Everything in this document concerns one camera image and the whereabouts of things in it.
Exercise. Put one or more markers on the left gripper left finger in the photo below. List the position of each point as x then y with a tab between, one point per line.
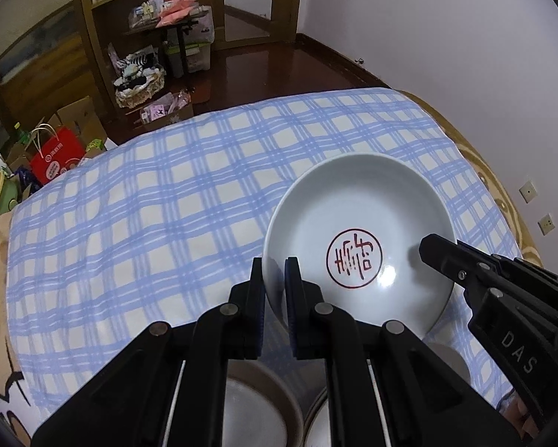
166	387

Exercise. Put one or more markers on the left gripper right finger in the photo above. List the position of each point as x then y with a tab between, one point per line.
385	386

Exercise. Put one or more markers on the white bowl orange label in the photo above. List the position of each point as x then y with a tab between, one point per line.
259	410

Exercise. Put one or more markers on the red patterned bowl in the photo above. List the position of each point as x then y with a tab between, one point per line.
354	223

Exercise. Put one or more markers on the large cherry plate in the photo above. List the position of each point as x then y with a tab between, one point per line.
452	358

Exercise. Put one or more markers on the person right hand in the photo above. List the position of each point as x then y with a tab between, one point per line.
515	411

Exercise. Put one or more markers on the blue checked blanket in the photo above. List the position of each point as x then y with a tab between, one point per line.
190	223

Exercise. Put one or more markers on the red paper gift bag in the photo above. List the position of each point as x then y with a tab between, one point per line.
57	151

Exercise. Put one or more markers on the cardboard box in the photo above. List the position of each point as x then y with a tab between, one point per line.
81	118

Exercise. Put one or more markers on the wicker basket with items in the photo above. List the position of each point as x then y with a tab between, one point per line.
139	76

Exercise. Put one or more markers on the white storage box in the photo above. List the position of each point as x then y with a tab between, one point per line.
198	58

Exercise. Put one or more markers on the wooden wardrobe cabinet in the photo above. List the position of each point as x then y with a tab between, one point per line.
54	53

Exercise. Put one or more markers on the small black side table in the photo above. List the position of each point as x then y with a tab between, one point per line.
181	28

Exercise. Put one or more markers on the lower wall socket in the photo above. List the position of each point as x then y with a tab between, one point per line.
546	224

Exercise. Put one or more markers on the wall socket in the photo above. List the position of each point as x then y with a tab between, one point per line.
546	224
528	191

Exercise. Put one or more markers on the upper wall socket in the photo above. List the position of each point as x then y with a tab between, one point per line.
528	191

